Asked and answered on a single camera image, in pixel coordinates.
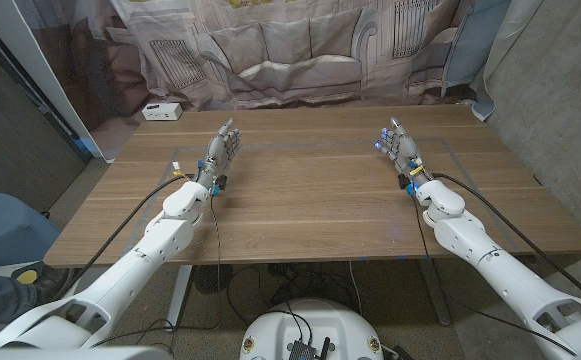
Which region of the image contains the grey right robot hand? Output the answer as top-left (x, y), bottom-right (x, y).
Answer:
top-left (373, 116), bottom-right (434, 189)

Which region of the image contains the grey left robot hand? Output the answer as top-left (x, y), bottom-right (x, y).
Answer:
top-left (194, 117), bottom-right (243, 194)

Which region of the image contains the white power strip box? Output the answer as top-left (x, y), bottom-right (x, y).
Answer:
top-left (141, 102), bottom-right (184, 122)

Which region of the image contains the round black floor fan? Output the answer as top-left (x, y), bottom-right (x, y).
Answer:
top-left (193, 263), bottom-right (235, 296)

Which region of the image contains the white table leg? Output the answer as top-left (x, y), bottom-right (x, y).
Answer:
top-left (165, 264), bottom-right (194, 331)

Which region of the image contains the grey table leg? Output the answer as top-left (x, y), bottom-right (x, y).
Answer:
top-left (417, 258), bottom-right (452, 327)

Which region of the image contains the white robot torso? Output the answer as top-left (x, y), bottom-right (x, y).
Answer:
top-left (239, 298), bottom-right (385, 360)

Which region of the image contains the white upright panel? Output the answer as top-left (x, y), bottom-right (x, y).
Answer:
top-left (0, 0), bottom-right (116, 164)

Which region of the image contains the black antenna device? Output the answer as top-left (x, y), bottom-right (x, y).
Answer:
top-left (287, 337), bottom-right (332, 360)

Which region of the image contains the blue grey chair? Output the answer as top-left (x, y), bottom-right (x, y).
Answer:
top-left (0, 192), bottom-right (62, 274)

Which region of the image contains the white platform with yellow marks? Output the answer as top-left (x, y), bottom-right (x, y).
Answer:
top-left (0, 260), bottom-right (46, 286)

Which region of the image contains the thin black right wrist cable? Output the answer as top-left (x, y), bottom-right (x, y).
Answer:
top-left (410, 193), bottom-right (579, 357)

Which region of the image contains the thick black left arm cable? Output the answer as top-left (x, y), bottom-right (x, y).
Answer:
top-left (57, 173), bottom-right (196, 301)

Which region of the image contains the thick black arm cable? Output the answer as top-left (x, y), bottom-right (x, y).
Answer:
top-left (57, 173), bottom-right (196, 301)
top-left (430, 172), bottom-right (581, 305)

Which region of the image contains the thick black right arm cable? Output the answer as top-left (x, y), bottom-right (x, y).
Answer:
top-left (430, 172), bottom-right (581, 305)

